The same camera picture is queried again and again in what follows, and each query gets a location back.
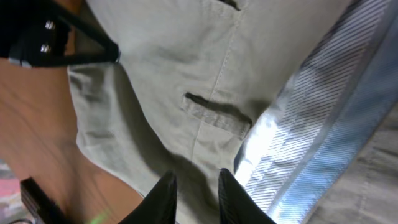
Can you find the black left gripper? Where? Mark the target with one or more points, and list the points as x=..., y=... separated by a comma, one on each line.
x=35, y=34

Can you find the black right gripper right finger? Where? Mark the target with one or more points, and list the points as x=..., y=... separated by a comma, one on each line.
x=236, y=206

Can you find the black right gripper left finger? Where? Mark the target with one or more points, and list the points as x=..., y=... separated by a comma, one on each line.
x=160, y=204

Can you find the light green khaki shorts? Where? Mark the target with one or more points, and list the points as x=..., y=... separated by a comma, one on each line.
x=298, y=99

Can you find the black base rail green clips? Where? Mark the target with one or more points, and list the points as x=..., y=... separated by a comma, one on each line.
x=42, y=208

